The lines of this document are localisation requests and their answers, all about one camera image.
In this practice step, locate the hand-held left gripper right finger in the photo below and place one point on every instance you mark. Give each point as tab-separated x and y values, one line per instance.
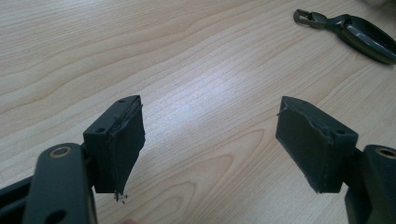
314	146

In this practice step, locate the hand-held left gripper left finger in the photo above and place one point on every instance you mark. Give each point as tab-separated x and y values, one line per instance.
116	146

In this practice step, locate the dark green carabiner clip tool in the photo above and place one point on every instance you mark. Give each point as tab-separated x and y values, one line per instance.
361	32

